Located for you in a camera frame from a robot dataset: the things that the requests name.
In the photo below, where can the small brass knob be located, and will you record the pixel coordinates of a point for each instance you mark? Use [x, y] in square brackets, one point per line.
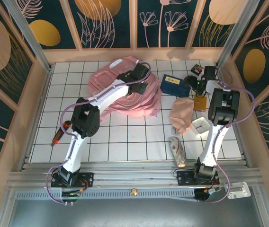
[133, 192]

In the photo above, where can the beige fabric pouch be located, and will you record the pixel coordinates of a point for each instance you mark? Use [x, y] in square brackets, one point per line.
[182, 113]

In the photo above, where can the clear plastic bracket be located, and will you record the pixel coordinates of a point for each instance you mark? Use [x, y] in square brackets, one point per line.
[239, 190]

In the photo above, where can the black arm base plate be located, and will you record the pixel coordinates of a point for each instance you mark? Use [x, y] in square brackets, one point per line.
[184, 178]
[89, 179]

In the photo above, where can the white square alarm clock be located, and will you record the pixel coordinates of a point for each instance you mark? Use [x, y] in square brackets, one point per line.
[200, 126]

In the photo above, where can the pink student backpack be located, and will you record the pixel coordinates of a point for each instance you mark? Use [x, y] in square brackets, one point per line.
[115, 78]

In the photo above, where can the blue box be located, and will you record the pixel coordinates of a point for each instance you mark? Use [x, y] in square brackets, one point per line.
[173, 85]

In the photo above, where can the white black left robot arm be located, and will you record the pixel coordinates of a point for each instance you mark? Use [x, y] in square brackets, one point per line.
[112, 94]

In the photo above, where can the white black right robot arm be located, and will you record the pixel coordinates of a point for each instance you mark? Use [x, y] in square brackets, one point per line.
[211, 142]

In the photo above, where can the small green-lit circuit board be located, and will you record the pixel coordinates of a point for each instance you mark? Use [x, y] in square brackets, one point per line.
[71, 195]

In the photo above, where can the aluminium frame post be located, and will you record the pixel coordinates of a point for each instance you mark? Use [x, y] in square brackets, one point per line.
[26, 33]
[237, 33]

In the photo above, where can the orange black utility knife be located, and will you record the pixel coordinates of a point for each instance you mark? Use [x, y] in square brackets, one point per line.
[60, 134]

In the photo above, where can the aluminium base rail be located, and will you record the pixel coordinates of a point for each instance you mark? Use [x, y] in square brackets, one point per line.
[134, 176]

